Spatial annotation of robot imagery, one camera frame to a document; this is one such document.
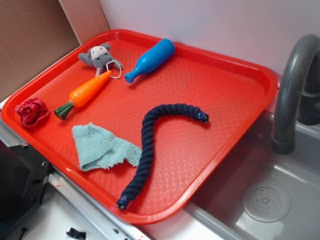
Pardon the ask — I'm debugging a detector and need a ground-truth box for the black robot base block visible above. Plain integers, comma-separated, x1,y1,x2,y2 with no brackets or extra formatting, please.
0,142,52,240

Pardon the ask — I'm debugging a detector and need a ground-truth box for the red plastic tray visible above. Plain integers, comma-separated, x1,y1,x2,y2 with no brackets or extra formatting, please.
1,29,278,225

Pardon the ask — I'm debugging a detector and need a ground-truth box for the blue plastic toy bottle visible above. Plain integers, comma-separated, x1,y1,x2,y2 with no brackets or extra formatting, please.
124,39,176,84

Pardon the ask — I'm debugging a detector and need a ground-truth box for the light teal cloth rag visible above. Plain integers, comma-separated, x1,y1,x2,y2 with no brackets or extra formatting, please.
72,123,142,172

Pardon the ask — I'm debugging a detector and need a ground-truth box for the orange toy carrot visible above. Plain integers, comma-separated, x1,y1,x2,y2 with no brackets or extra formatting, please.
54,70,112,120

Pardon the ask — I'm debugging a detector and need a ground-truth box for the grey plush elephant toy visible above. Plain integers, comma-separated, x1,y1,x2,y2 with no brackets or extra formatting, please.
78,43,123,79

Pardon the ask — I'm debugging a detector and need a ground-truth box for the grey plastic sink basin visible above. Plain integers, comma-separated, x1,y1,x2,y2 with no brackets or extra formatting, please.
185,112,320,240

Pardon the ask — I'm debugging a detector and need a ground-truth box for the crumpled red cloth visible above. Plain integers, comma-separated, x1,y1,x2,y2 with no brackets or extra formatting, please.
14,97,50,128

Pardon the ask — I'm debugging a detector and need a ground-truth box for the round sink drain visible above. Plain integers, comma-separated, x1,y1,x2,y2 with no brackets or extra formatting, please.
241,181,291,223

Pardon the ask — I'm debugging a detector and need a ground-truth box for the grey toy faucet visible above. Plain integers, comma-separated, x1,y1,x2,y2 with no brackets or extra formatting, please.
271,34,320,155

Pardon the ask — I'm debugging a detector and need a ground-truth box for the brown cardboard panel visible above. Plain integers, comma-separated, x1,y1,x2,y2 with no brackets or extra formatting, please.
0,0,110,101

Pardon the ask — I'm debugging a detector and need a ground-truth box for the dark blue twisted rope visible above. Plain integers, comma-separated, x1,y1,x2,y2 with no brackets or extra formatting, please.
116,103,210,211

